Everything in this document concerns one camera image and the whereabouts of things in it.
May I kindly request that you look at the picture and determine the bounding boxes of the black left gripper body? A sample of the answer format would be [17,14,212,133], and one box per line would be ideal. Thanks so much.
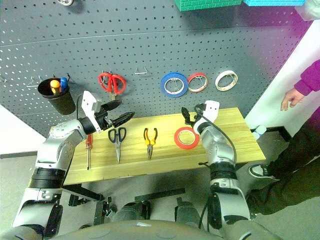
[94,110,114,131]

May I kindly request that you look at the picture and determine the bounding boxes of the black and white sneaker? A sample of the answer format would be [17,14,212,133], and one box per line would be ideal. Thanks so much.
[248,163,281,181]

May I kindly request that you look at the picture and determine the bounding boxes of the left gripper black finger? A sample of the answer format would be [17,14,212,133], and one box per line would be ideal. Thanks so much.
[111,111,136,129]
[100,99,124,113]

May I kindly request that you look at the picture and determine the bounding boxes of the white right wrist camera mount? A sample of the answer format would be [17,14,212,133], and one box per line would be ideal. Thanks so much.
[196,99,221,124]

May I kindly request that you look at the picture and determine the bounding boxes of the cyan box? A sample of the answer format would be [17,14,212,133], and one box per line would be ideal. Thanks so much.
[242,0,306,7]

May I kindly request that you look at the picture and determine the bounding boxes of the red-handled scissors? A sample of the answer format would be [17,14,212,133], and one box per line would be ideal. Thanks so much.
[98,71,127,102]

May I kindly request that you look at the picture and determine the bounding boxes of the green brick-pattern box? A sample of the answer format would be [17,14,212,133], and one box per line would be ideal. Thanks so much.
[173,0,243,12]

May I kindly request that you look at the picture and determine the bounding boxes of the orange-handled screwdriver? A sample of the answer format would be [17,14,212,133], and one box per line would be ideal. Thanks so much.
[49,79,62,95]

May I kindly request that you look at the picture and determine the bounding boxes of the white tape roll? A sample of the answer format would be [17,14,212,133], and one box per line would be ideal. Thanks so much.
[214,70,239,92]

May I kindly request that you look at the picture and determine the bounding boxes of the clear plastic bag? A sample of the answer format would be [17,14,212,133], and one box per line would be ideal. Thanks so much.
[294,0,320,21]

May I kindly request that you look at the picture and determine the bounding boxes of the large red tape roll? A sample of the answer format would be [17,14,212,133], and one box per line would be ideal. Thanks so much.
[174,126,201,150]

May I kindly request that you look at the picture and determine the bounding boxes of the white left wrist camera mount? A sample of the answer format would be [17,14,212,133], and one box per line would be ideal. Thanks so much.
[81,90,104,133]

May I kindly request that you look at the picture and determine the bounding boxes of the grey pegboard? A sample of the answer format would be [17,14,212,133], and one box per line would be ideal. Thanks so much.
[0,0,315,141]

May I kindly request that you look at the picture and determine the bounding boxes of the small red tape roll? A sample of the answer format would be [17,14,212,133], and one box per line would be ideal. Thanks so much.
[187,72,209,93]

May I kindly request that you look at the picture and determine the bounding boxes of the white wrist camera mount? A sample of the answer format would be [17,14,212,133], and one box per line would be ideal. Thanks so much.
[81,90,104,133]
[196,99,221,124]

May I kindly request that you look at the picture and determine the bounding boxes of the grey left robot leg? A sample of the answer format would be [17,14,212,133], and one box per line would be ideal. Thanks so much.
[114,199,152,223]

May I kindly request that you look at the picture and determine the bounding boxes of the bare hand of bystander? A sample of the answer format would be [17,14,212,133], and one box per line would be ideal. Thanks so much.
[280,89,306,112]

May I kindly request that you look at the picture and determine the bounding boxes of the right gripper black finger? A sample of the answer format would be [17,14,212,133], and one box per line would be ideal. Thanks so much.
[181,106,193,121]

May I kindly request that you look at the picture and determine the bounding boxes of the grey robot leg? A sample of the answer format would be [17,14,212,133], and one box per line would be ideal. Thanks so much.
[174,197,202,223]
[114,199,152,223]

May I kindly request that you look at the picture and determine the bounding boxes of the blue-handled screwdriver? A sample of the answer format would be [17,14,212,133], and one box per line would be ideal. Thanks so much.
[59,76,70,92]

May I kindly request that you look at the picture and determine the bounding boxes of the bystander's dark trousers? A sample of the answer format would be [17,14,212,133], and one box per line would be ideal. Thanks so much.
[246,122,320,216]

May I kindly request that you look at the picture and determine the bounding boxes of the black plastic tool cup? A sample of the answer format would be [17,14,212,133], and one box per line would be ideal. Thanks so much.
[37,77,77,116]

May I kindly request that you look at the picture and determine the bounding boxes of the red-handled screwdriver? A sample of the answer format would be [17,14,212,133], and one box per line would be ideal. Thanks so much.
[85,133,94,171]

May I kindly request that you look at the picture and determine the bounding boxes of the grey robot torso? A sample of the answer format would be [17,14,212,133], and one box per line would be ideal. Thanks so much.
[0,219,251,240]

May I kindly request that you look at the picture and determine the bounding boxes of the blue tape roll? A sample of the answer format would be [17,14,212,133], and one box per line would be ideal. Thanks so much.
[160,71,189,98]

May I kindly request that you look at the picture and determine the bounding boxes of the blue-handled scissors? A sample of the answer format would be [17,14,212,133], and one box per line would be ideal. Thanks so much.
[107,126,127,165]

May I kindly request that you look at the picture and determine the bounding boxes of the grey right robot leg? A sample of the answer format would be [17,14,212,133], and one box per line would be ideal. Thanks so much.
[174,197,202,223]

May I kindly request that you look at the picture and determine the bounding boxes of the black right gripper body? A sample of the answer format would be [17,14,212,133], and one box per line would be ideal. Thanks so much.
[185,113,199,126]

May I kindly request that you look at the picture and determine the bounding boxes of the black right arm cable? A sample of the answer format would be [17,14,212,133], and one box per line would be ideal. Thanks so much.
[194,103,238,167]

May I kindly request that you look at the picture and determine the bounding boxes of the clear water bottle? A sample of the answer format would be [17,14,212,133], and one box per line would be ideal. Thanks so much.
[251,124,267,140]

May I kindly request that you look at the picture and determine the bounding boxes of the orange-handled long-nose pliers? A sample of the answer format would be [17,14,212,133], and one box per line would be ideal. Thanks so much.
[143,127,159,161]

